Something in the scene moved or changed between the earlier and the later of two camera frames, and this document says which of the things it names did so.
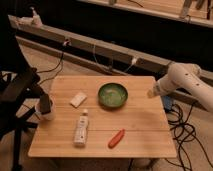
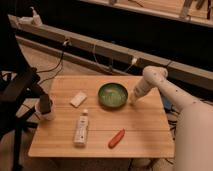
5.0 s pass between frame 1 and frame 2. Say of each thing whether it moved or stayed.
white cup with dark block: stayed
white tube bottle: stayed
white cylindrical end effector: moved
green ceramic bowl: stayed
